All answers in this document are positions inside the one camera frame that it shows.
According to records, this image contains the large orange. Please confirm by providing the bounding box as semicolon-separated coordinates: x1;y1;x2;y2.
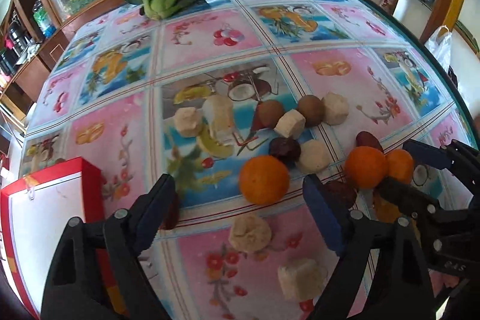
238;155;290;205

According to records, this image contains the red white shallow box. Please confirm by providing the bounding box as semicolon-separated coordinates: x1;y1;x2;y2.
1;157;104;319

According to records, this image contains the white plastic bag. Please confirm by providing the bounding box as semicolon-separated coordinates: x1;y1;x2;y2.
425;25;452;72

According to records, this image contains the fruit pattern tablecloth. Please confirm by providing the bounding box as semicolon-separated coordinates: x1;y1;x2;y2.
19;0;475;319

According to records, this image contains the green label water bottle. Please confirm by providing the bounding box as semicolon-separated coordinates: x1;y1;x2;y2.
32;0;56;39

